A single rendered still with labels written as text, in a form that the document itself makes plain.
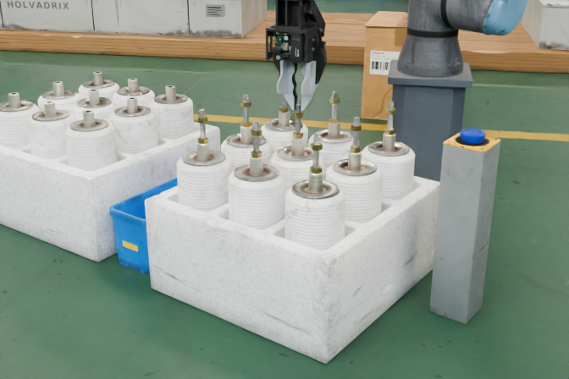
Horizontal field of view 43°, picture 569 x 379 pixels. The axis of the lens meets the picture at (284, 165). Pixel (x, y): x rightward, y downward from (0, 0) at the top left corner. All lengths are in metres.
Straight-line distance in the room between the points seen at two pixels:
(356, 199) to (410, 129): 0.52
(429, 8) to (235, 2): 1.68
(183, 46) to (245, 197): 2.11
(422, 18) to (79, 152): 0.79
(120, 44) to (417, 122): 1.92
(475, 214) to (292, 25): 0.42
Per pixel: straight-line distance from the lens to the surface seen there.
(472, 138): 1.18
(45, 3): 3.55
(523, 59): 3.11
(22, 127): 1.64
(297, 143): 1.27
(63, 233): 1.55
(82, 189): 1.45
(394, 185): 1.31
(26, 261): 1.54
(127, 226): 1.41
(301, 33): 1.17
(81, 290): 1.41
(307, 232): 1.12
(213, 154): 1.29
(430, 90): 1.66
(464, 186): 1.19
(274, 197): 1.18
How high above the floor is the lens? 0.69
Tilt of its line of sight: 21 degrees down
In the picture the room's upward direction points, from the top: straight up
